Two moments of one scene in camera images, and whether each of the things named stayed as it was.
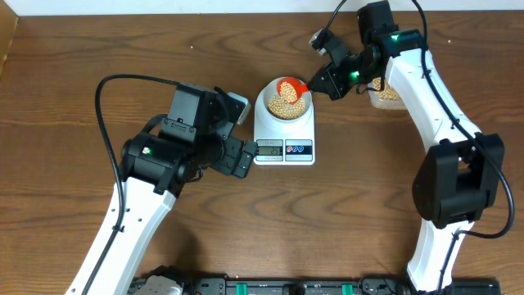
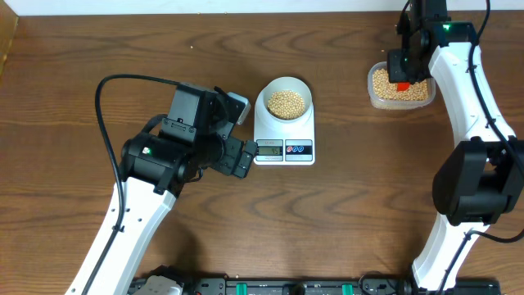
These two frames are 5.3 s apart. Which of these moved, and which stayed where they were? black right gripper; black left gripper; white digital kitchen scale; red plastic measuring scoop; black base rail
Moved: black right gripper; red plastic measuring scoop
Stayed: black left gripper; white digital kitchen scale; black base rail
